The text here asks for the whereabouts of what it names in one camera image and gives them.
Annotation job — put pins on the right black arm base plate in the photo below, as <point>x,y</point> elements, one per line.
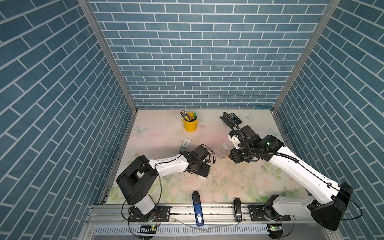
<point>259,213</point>

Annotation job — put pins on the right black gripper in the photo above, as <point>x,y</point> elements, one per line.
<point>234,157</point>

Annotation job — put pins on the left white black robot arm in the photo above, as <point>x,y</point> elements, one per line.
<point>137,179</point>

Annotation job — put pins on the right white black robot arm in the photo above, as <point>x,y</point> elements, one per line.
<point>327,200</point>

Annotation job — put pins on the aluminium front rail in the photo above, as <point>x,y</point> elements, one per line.
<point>216,214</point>

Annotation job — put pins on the black desk calculator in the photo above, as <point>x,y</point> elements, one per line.
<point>230,119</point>

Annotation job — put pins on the blue black clamp handle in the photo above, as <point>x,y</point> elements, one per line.
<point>198,209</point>

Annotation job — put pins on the yellow metal pen cup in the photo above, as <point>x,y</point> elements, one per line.
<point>190,126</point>

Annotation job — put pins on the bundle of pencils in cup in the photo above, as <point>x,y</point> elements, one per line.
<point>185,116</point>

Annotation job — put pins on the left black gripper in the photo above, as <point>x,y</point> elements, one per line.
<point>206,170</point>

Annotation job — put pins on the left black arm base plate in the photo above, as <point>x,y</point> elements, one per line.
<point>159,214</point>

